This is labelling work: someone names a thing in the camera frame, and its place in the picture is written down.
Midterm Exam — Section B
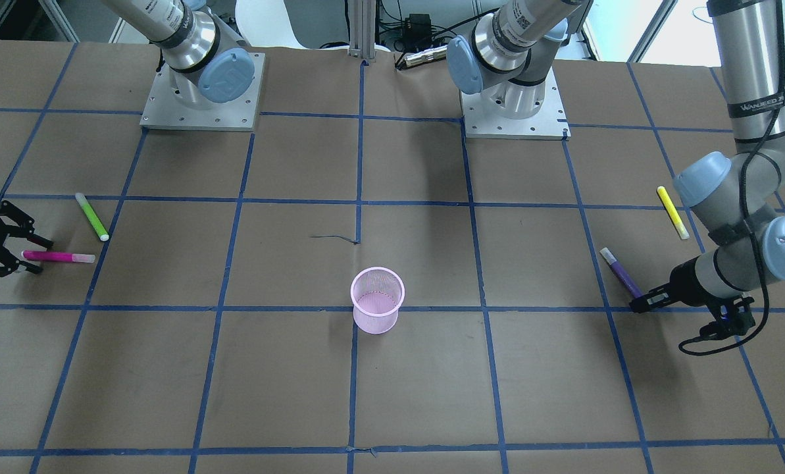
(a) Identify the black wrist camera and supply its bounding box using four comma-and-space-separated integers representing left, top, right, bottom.
699, 295, 754, 341

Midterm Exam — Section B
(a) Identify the green highlighter pen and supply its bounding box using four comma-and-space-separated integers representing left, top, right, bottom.
74, 192, 110, 242

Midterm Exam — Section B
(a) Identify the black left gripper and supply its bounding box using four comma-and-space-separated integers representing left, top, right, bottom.
630, 261, 714, 314

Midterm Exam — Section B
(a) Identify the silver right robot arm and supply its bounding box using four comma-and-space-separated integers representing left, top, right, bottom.
0, 1, 265, 277

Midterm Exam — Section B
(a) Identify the pink highlighter pen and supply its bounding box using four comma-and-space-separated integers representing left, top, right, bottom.
21, 251, 97, 263

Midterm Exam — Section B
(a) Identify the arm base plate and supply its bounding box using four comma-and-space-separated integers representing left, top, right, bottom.
139, 52, 266, 132
459, 69, 572, 140

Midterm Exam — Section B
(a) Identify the purple highlighter pen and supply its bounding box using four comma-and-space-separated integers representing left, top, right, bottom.
599, 247, 643, 299

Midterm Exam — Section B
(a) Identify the yellow highlighter pen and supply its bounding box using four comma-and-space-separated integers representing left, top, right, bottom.
656, 186, 690, 240

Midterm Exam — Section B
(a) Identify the pink mesh pen cup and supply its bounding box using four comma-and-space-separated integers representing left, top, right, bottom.
349, 267, 405, 335

